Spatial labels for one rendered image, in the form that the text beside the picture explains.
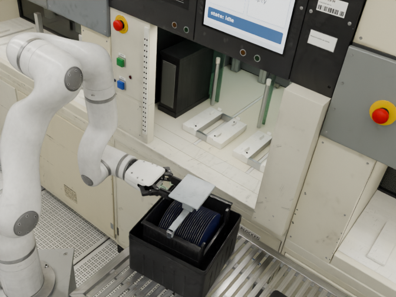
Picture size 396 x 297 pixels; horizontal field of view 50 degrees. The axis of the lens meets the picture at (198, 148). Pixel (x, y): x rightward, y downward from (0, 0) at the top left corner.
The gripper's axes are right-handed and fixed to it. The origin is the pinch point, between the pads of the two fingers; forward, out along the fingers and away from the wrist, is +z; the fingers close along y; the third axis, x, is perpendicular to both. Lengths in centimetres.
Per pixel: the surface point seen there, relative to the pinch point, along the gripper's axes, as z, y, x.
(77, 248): -71, -28, -106
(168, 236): 6.5, 11.9, -6.9
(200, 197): 10.3, 1.6, 2.8
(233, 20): 1, -28, 46
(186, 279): 14.7, 13.4, -19.7
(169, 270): 8.6, 13.4, -20.1
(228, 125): -8, -64, -15
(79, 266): -62, -20, -106
